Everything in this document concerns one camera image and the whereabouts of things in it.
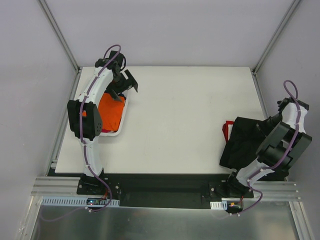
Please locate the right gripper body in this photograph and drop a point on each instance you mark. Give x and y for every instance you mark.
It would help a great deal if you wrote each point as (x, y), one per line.
(261, 127)

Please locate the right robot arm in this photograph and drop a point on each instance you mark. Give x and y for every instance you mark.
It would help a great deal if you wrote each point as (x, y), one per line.
(280, 149)

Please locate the right white cable duct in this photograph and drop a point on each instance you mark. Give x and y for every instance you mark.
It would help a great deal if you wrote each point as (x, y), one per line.
(218, 205)

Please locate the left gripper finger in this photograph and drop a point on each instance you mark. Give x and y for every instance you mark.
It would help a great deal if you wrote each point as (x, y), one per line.
(113, 92)
(130, 82)

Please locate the left aluminium frame post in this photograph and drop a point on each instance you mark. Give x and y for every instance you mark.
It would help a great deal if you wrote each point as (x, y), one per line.
(58, 33)

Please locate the left white cable duct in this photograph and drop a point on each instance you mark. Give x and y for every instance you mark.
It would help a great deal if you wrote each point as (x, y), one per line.
(78, 202)

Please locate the red t shirt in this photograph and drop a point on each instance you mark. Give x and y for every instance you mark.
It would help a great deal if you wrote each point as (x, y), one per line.
(227, 129)

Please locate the right aluminium frame post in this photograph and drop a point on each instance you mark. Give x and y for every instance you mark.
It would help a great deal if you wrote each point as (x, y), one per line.
(293, 7)

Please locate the aluminium frame post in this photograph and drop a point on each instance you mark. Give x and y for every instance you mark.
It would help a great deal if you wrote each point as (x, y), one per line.
(58, 33)
(293, 7)

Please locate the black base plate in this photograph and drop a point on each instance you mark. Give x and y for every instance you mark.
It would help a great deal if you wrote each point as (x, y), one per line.
(178, 191)

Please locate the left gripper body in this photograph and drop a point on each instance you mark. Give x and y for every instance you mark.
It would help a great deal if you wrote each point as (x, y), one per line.
(124, 85)

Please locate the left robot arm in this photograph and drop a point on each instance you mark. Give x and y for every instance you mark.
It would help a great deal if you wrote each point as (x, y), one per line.
(100, 108)

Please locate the orange t shirt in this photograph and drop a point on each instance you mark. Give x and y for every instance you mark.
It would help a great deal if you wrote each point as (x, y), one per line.
(111, 112)

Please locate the pink t shirt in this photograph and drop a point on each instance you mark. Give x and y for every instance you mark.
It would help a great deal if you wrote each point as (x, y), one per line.
(106, 131)

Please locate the black t shirt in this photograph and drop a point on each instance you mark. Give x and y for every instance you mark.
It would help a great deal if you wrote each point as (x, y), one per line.
(240, 149)

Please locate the white plastic basket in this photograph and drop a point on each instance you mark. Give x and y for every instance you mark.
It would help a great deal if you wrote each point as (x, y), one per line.
(122, 117)

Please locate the dark navy t shirt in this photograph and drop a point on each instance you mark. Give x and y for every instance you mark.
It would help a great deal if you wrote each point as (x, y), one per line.
(122, 95)

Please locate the white cable duct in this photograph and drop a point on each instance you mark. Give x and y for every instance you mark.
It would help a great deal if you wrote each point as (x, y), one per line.
(78, 202)
(218, 205)

